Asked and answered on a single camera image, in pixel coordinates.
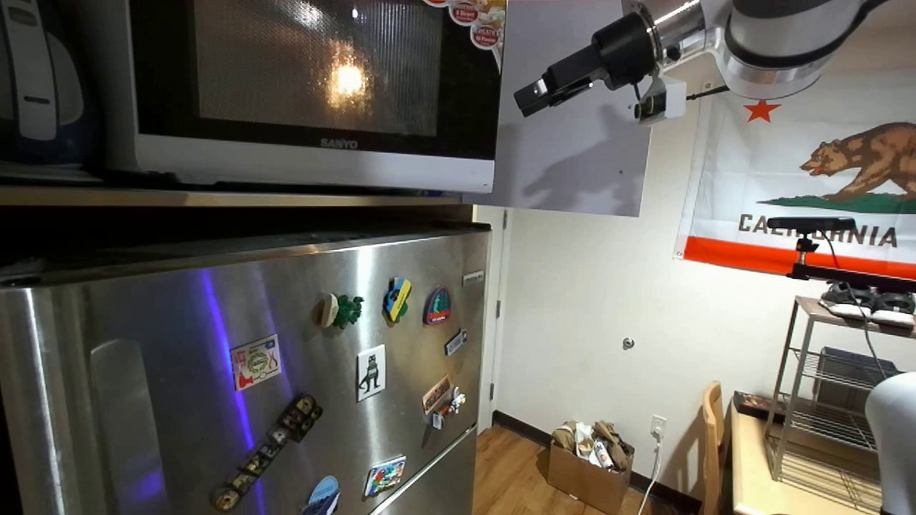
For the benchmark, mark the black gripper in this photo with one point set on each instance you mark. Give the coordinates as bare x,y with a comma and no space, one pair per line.
612,59

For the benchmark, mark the microwave door with dark window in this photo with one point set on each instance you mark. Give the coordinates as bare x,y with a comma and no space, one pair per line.
317,87

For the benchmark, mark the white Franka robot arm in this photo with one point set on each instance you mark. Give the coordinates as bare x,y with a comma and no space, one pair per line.
791,39

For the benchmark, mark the white cabinet door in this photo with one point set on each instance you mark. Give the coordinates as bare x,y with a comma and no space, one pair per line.
583,174

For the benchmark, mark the white room door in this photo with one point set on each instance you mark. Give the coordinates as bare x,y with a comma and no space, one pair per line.
491,315

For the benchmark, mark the round teal red magnet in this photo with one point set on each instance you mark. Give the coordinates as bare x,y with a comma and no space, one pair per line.
438,307

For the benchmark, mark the blue yellow magnet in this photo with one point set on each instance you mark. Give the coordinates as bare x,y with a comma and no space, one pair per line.
400,298

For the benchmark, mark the small grey rectangular magnet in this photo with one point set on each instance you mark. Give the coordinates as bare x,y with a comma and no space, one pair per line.
456,343

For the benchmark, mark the tan and green magnet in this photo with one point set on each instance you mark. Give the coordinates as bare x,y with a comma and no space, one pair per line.
338,311

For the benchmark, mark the California bear flag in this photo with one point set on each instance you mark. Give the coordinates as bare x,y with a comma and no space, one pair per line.
848,161

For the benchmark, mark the brown rectangular magnet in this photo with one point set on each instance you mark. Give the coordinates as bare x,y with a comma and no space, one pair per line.
436,393

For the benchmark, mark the wooden shelf board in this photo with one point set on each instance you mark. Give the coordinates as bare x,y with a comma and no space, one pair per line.
240,198

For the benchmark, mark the white black figure magnet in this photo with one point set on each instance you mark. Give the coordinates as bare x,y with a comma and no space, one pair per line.
371,373

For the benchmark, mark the crumpled paper bags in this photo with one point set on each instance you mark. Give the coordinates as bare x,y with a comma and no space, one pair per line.
592,444

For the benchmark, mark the stacked laptops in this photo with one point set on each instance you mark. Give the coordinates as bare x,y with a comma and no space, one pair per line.
869,304

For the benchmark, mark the red green rectangular magnet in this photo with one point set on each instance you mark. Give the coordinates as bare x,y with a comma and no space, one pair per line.
257,363

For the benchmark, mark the brown cardboard box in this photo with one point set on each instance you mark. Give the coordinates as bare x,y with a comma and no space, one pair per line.
589,483

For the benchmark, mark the wooden chair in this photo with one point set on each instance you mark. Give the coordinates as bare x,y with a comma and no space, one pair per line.
715,448

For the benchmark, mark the black box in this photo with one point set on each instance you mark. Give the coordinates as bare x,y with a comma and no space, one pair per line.
848,367

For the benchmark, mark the colourful rectangular magnet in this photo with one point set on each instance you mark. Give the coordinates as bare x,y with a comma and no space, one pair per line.
384,477

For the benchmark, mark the light wooden table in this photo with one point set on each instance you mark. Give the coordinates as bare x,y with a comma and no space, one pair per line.
762,477

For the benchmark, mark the black gold Oakland magnet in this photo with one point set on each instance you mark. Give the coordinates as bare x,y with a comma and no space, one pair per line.
270,448

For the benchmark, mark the blue round magnet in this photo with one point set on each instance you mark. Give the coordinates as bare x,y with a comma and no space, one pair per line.
324,497

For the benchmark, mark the stainless steel refrigerator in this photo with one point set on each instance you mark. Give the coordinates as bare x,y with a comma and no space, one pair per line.
174,383

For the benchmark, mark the white blue appliance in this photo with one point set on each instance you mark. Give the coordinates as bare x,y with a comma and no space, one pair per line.
43,87

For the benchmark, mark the black stereo camera bar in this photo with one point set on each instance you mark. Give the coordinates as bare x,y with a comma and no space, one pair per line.
812,225

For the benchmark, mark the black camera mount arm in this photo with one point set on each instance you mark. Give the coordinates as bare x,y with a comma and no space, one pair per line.
848,274

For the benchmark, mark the white wall outlet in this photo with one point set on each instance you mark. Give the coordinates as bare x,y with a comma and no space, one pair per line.
659,431

